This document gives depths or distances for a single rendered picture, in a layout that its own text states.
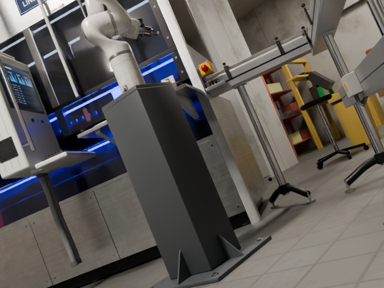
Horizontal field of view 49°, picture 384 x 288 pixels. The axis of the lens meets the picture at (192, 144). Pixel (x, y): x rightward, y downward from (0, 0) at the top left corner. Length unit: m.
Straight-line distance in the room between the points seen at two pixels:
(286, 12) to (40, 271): 8.11
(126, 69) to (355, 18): 7.89
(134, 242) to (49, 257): 0.65
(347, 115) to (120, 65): 3.42
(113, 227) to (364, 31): 7.52
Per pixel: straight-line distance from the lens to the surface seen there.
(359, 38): 9.51
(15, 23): 3.32
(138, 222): 2.84
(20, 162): 2.55
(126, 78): 1.98
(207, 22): 6.20
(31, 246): 3.26
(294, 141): 8.73
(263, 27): 10.28
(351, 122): 4.99
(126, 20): 2.09
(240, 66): 2.84
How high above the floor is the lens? 0.40
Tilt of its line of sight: 4 degrees up
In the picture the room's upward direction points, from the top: 23 degrees counter-clockwise
